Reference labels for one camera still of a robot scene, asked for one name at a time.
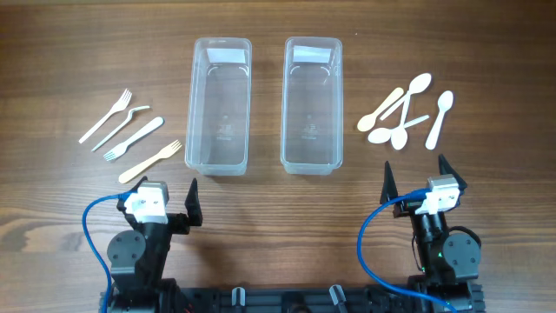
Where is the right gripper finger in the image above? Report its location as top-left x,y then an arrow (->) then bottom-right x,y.
438,154 -> 467,190
380,161 -> 399,204

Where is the light blue plastic fork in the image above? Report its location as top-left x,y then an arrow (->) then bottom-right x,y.
103,117 -> 164,162

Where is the cream yellow plastic fork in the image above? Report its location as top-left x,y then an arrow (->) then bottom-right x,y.
118,140 -> 182,183

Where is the translucent white plastic spoon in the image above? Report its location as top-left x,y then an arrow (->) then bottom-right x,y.
390,95 -> 411,150

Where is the white spoon low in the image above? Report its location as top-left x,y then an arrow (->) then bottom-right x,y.
367,115 -> 429,143

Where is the cream yellow plastic spoon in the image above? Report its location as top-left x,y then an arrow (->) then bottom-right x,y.
356,87 -> 404,132

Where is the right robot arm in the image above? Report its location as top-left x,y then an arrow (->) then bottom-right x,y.
366,155 -> 486,312

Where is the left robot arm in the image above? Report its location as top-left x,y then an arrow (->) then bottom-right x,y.
99,177 -> 202,312

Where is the left clear plastic container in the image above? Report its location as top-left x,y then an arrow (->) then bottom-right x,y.
184,37 -> 252,176

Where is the clear plastic container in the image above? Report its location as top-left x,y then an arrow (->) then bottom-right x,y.
184,37 -> 252,176
281,37 -> 343,176

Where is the right clear plastic container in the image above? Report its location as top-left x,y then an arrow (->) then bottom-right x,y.
281,37 -> 343,176

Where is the translucent bent plastic fork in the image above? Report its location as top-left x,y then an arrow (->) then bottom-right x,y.
91,105 -> 151,152

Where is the white plastic fork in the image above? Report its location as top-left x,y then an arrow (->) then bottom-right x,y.
78,89 -> 132,143

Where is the left blue cable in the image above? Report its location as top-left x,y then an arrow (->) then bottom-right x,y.
82,192 -> 131,313

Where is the blue cable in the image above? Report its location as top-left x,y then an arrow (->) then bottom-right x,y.
82,192 -> 131,313
356,188 -> 458,313

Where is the right blue cable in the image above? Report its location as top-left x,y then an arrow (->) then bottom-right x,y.
356,188 -> 458,313

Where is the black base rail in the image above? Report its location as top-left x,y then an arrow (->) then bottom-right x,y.
98,284 -> 486,313

